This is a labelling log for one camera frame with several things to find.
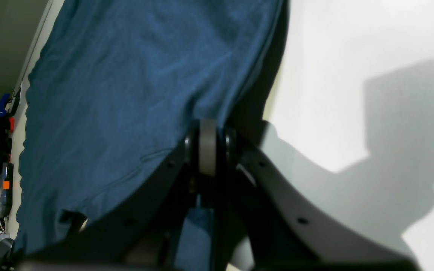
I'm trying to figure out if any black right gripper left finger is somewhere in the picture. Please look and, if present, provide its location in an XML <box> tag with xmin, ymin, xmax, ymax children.
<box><xmin>17</xmin><ymin>130</ymin><xmax>201</xmax><ymax>271</ymax></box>

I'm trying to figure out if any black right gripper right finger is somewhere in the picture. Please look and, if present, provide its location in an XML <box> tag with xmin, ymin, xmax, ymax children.
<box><xmin>222</xmin><ymin>128</ymin><xmax>417</xmax><ymax>271</ymax></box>

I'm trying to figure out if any blue T-shirt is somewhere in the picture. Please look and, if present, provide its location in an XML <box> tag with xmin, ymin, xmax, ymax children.
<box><xmin>12</xmin><ymin>0</ymin><xmax>287</xmax><ymax>271</ymax></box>

